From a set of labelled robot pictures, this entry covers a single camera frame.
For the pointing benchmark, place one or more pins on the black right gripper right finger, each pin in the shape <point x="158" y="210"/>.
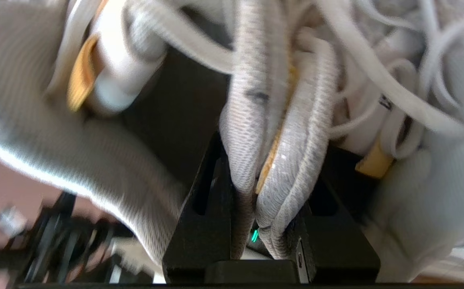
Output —
<point x="336" y="241"/>

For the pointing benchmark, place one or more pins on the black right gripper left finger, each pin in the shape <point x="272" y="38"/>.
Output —
<point x="199" y="241"/>

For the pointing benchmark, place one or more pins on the white lace-up sneaker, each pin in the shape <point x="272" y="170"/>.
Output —
<point x="436" y="200"/>
<point x="35" y="120"/>

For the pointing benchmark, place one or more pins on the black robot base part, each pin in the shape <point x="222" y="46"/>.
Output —
<point x="51" y="241"/>

